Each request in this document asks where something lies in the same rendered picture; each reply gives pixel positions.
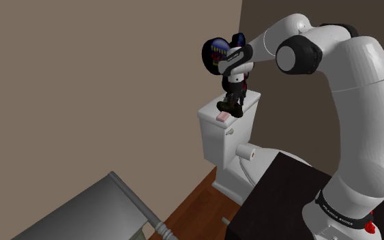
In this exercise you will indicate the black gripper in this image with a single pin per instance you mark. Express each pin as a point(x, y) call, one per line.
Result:
point(234, 87)

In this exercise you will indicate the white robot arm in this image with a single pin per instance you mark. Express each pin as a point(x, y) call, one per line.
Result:
point(361, 109)

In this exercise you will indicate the pink soap bar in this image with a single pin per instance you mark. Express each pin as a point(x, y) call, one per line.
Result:
point(222, 116)

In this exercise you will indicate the black big-eared mouse figure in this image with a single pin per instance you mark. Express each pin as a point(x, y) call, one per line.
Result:
point(213, 56)

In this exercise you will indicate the white toilet paper roll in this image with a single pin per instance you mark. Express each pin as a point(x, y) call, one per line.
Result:
point(244, 151)

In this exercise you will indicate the dark robot stand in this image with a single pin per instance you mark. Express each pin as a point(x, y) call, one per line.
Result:
point(278, 199)

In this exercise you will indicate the grey table with rail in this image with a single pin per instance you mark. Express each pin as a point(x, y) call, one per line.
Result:
point(92, 212)

